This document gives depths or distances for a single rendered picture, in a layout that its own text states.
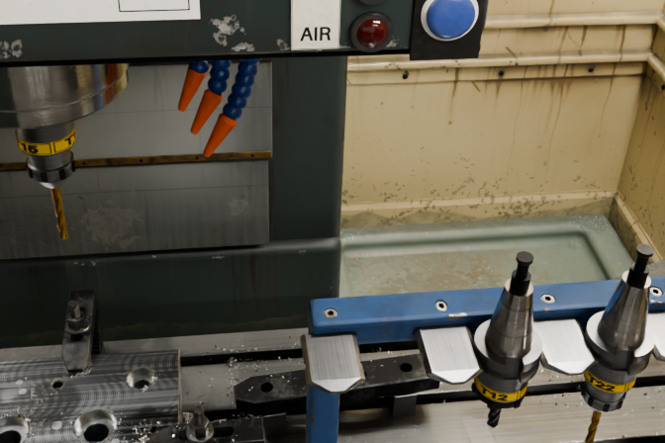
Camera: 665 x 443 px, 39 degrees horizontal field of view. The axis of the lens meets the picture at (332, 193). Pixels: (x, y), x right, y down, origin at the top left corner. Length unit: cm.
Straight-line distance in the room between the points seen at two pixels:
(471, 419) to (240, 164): 50
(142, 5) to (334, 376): 42
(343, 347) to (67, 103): 34
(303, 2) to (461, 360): 43
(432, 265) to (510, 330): 112
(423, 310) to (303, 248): 65
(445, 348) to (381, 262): 108
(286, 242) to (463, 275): 54
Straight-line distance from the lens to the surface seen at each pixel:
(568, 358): 91
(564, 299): 95
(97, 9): 58
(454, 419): 126
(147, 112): 135
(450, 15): 58
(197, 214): 145
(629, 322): 90
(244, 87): 80
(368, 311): 91
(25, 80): 75
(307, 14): 58
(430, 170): 195
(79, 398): 117
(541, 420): 128
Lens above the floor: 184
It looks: 36 degrees down
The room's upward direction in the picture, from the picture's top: 2 degrees clockwise
